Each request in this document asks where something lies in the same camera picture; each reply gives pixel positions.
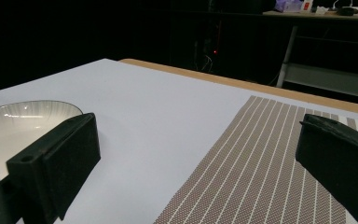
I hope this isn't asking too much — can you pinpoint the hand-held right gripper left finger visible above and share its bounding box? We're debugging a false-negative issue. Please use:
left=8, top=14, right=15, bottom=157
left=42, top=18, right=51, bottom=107
left=6, top=112, right=102, bottom=224

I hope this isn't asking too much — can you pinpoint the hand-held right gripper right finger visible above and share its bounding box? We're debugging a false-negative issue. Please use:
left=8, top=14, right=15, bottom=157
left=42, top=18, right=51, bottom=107
left=295, top=113, right=358, bottom=224

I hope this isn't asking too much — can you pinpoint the white plate with dark rim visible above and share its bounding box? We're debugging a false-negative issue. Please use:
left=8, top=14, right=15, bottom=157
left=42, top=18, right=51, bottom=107
left=0, top=100, right=84, bottom=181

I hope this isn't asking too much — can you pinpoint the brown striped woven placemat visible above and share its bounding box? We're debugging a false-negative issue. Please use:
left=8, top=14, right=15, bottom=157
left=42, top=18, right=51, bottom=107
left=153, top=95, right=358, bottom=224

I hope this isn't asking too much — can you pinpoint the desk with white metal legs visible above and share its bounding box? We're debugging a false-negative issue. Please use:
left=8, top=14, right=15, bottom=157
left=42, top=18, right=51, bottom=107
left=262, top=9, right=358, bottom=101

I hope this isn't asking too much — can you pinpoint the black object on desk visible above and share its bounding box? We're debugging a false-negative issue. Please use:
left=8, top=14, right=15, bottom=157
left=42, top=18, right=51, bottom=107
left=337, top=7, right=358, bottom=17

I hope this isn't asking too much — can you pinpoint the purple plastic bag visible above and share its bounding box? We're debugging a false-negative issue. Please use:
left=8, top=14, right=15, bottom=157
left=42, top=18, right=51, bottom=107
left=274, top=0, right=304, bottom=13

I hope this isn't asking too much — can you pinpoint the black device with red light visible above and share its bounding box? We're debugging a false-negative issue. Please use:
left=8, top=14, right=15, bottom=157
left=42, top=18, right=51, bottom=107
left=199, top=18, right=226, bottom=73

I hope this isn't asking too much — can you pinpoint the bundle of light cables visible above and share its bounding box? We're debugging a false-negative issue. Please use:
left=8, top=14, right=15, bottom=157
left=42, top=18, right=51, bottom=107
left=200, top=55, right=214, bottom=73

